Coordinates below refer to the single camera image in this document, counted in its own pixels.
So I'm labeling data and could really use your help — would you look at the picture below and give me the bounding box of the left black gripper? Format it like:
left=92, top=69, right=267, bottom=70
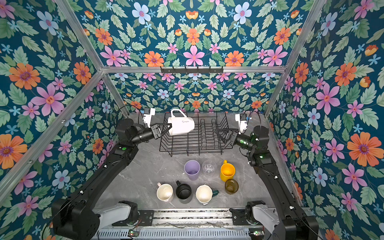
left=128, top=122, right=172, bottom=146

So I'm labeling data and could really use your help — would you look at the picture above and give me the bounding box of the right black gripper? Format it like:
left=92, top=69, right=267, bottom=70
left=215, top=127, right=257, bottom=155

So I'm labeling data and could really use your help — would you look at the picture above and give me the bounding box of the white ceramic mug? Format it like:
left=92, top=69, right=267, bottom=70
left=168, top=109, right=195, bottom=136

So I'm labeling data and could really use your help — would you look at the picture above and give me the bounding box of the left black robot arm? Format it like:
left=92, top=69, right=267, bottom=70
left=52, top=119, right=172, bottom=240

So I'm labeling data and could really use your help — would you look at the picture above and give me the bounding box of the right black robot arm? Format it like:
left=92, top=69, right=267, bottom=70
left=214, top=125, right=320, bottom=240

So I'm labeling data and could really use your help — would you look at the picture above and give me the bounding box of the clear glass cup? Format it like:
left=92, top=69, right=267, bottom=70
left=203, top=160, right=217, bottom=178

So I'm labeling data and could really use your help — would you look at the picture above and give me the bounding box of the yellow mug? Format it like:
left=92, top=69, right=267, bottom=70
left=220, top=160, right=236, bottom=182

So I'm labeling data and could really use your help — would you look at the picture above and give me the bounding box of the lilac plastic tumbler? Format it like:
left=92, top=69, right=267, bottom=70
left=184, top=160, right=201, bottom=181

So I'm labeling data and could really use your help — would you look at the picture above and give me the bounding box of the amber glass cup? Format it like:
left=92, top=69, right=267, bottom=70
left=225, top=179, right=239, bottom=195

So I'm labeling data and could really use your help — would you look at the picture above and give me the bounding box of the dark green mug cream inside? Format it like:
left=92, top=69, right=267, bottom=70
left=196, top=185, right=219, bottom=206

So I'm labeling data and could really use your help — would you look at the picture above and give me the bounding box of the black mug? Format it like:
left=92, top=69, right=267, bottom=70
left=176, top=181, right=193, bottom=204

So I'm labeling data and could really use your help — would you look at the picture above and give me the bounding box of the black wire dish rack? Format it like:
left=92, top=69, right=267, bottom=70
left=159, top=112, right=233, bottom=157

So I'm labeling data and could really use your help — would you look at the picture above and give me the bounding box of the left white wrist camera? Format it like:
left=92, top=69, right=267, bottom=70
left=143, top=108, right=156, bottom=128

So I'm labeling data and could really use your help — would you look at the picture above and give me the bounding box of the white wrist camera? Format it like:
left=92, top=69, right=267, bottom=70
left=143, top=108, right=156, bottom=128
left=235, top=113, right=248, bottom=134

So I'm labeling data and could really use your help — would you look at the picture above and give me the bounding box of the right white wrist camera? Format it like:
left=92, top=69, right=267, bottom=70
left=235, top=113, right=248, bottom=134

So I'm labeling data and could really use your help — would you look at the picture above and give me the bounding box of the black hook rail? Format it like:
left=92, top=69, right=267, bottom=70
left=160, top=67, right=224, bottom=74

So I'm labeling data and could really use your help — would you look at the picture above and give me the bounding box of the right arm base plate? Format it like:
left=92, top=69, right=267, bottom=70
left=229, top=208, right=257, bottom=226

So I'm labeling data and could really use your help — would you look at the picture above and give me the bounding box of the aluminium mounting rail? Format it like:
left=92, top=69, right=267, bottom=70
left=95, top=207, right=317, bottom=229

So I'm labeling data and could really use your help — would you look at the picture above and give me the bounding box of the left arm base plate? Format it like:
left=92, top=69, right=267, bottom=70
left=126, top=210, right=155, bottom=227

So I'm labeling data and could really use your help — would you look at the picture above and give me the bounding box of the white slotted cable duct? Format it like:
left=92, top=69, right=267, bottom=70
left=93, top=229, right=251, bottom=240

